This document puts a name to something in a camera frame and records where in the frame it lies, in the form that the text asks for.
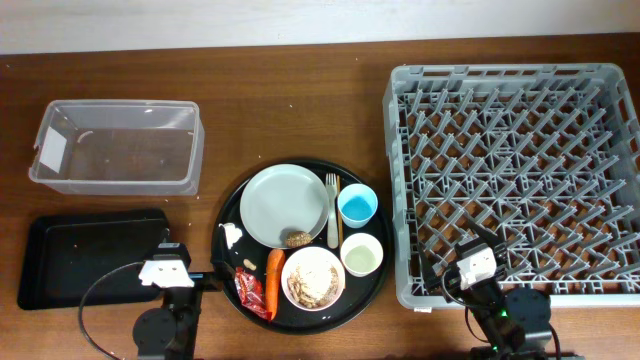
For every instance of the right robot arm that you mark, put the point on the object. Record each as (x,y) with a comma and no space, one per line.
(516,324)

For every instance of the peanut shell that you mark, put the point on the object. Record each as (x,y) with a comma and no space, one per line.
(249,265)

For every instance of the white plastic fork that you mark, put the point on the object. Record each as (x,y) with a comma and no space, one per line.
(332,229)

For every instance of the black rectangular tray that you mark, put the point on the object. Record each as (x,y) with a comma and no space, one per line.
(66,254)

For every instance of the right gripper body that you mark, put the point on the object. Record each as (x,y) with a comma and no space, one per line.
(470,244)

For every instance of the blue plastic cup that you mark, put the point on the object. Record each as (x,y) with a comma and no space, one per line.
(358,203)

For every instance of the round black serving tray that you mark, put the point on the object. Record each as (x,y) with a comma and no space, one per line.
(356,297)

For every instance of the orange carrot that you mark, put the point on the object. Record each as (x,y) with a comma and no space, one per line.
(275,264)

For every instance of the white tissue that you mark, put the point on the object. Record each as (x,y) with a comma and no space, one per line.
(232,234)

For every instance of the white bowl with food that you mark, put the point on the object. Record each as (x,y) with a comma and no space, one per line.
(313,279)

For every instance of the white plastic cup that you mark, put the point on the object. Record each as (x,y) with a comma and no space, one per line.
(361,254)

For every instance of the brown food lump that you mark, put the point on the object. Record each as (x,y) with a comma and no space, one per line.
(297,239)

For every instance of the clear plastic bin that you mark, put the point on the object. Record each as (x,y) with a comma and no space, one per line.
(120,147)

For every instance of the wooden chopstick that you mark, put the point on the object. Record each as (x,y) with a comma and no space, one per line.
(339,216)

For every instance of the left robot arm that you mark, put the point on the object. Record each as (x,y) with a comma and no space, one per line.
(170,331)

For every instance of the grey dishwasher rack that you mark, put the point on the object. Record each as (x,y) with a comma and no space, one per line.
(545,155)

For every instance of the red snack wrapper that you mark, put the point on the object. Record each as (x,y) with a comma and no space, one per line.
(251,293)

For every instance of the grey round plate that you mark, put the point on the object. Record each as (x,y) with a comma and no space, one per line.
(282,199)

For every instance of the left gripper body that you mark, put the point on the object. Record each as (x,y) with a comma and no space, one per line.
(167,249)

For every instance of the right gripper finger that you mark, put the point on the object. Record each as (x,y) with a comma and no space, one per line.
(430,278)
(484,236)

